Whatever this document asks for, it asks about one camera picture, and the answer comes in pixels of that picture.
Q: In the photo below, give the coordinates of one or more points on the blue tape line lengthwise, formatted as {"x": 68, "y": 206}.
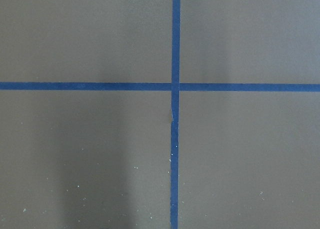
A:
{"x": 175, "y": 99}

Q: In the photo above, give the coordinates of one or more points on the blue tape line crosswise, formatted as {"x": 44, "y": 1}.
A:
{"x": 139, "y": 86}

